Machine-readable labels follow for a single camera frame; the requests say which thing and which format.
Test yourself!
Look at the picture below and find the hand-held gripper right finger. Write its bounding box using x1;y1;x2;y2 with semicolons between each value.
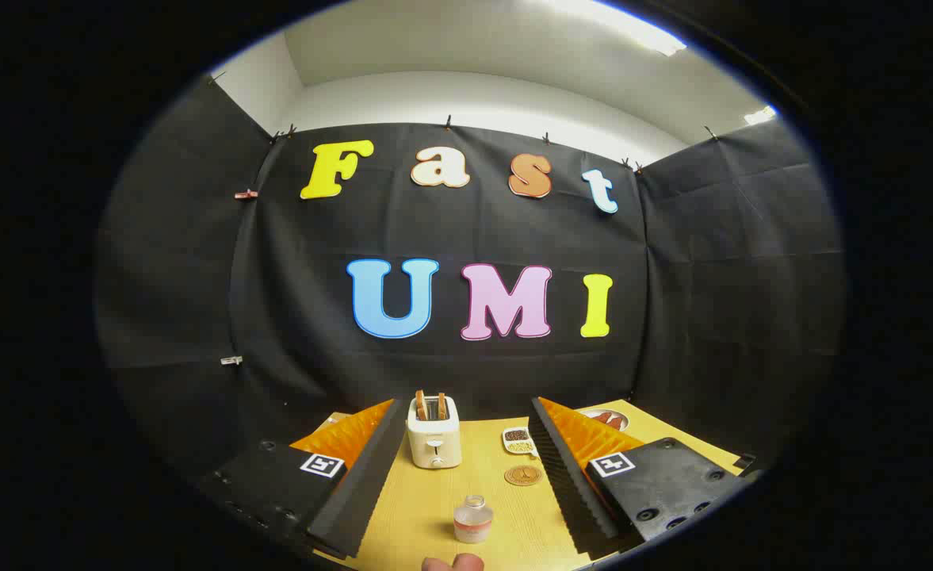
528;397;760;560

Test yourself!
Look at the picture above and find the white toaster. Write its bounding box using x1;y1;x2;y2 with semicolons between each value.
407;394;463;470

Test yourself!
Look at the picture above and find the white round plate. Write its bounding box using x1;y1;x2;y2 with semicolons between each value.
577;408;630;433

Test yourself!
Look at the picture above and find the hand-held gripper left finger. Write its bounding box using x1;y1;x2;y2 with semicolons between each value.
197;399;410;560

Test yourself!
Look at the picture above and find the clear juice bottle red label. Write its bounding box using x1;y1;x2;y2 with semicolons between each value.
453;495;494;545

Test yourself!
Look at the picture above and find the wooden table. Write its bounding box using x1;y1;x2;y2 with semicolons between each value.
325;399;744;571

